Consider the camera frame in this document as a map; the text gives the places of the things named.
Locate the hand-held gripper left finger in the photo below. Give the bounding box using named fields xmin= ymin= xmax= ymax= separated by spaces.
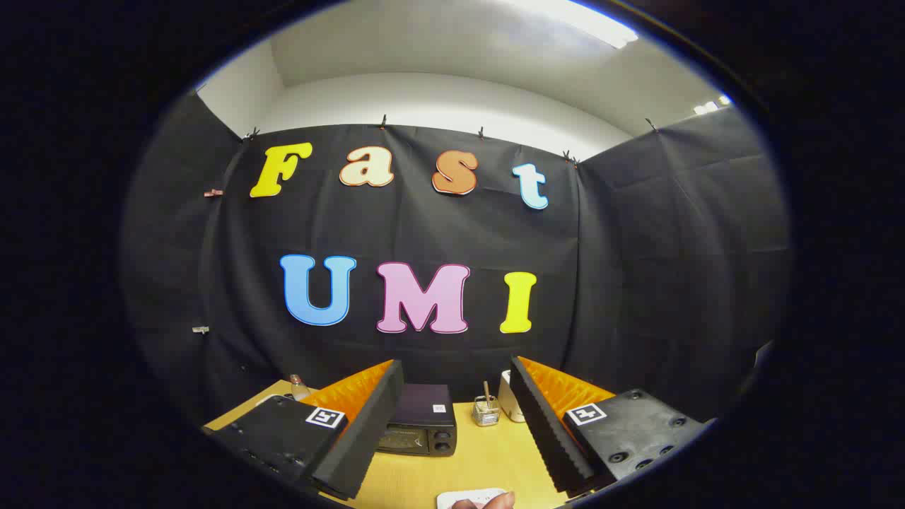
xmin=204 ymin=359 xmax=404 ymax=501

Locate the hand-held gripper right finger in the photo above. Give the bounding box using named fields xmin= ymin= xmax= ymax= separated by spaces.
xmin=510 ymin=356 xmax=708 ymax=495

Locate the black toaster oven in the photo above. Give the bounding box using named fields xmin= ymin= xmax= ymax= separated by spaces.
xmin=375 ymin=384 xmax=458 ymax=457

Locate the white square plate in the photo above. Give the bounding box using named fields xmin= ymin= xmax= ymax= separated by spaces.
xmin=436 ymin=488 xmax=508 ymax=509

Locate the white pop-up toaster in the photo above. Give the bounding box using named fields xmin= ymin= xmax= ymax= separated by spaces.
xmin=498 ymin=369 xmax=527 ymax=423

